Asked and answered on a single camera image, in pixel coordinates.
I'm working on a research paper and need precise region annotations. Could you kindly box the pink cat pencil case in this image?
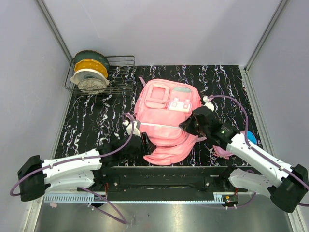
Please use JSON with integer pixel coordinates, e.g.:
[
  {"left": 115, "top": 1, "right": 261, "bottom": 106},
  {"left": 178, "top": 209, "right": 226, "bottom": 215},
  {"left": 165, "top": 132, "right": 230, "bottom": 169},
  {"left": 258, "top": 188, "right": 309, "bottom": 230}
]
[{"left": 213, "top": 131, "right": 257, "bottom": 160}]

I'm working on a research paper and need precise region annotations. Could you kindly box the pink student backpack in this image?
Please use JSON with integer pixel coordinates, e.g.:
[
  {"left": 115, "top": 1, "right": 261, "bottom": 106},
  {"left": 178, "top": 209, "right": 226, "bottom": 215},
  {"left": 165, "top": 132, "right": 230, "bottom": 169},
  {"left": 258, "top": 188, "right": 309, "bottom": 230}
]
[{"left": 134, "top": 79, "right": 202, "bottom": 166}]

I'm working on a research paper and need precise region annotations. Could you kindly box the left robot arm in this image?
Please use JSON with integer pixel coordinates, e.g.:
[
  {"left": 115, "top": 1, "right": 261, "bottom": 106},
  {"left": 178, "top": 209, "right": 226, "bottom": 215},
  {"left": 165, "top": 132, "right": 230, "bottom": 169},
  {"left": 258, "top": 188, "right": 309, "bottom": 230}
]
[{"left": 15, "top": 132, "right": 157, "bottom": 202}]

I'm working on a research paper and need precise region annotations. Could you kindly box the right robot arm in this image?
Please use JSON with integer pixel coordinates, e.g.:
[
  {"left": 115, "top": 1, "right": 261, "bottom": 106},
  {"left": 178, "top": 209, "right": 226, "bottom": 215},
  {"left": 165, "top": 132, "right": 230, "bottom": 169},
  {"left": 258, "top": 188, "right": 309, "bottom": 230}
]
[{"left": 179, "top": 106, "right": 309, "bottom": 213}]

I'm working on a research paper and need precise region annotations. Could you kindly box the speckled grey plate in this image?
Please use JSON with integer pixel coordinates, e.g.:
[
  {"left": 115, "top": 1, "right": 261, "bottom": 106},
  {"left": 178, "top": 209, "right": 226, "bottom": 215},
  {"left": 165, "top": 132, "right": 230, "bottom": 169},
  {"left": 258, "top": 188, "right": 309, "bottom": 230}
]
[{"left": 77, "top": 78, "right": 109, "bottom": 94}]

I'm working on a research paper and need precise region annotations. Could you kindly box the white plate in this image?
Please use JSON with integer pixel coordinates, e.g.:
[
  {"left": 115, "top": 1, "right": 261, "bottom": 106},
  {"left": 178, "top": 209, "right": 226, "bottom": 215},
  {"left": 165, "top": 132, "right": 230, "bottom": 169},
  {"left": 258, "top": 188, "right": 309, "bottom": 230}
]
[{"left": 70, "top": 69, "right": 110, "bottom": 85}]

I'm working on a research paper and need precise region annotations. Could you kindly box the yellow plate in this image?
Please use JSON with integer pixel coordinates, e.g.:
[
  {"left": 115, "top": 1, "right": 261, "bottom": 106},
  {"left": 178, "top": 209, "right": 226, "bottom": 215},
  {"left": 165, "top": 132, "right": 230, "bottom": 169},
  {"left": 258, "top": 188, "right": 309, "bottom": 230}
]
[{"left": 74, "top": 59, "right": 108, "bottom": 78}]

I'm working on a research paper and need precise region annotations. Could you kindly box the dark green plate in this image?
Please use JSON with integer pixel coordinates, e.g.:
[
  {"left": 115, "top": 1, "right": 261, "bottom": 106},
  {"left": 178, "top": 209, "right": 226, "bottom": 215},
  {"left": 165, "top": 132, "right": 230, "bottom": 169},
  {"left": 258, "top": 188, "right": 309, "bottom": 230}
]
[{"left": 74, "top": 50, "right": 110, "bottom": 70}]

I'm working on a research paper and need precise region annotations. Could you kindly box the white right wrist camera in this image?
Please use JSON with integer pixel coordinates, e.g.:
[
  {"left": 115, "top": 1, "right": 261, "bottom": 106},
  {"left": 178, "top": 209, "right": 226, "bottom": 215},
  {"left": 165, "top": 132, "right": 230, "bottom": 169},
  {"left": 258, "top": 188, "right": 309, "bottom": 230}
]
[{"left": 202, "top": 96, "right": 214, "bottom": 112}]

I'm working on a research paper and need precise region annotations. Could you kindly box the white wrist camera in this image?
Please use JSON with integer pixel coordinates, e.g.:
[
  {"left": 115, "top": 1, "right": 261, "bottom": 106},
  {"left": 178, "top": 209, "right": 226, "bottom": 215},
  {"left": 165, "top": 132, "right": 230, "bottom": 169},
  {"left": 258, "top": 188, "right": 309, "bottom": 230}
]
[
  {"left": 202, "top": 96, "right": 214, "bottom": 112},
  {"left": 123, "top": 120, "right": 141, "bottom": 137}
]

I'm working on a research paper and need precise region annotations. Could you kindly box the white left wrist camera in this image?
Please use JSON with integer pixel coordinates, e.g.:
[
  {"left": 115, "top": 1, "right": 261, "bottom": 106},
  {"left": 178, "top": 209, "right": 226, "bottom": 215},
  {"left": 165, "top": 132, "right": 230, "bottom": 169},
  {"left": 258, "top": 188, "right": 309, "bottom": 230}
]
[{"left": 123, "top": 120, "right": 141, "bottom": 137}]

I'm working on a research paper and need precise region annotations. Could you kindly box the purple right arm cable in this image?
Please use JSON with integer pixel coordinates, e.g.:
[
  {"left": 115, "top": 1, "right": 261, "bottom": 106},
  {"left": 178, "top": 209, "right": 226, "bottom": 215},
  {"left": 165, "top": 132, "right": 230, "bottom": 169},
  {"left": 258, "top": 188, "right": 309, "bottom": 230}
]
[{"left": 200, "top": 94, "right": 309, "bottom": 210}]

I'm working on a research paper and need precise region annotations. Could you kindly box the wire dish rack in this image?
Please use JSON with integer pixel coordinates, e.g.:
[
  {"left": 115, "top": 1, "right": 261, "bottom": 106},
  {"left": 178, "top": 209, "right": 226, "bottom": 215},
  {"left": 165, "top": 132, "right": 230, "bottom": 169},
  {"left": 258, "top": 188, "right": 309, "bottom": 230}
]
[{"left": 64, "top": 55, "right": 135, "bottom": 95}]

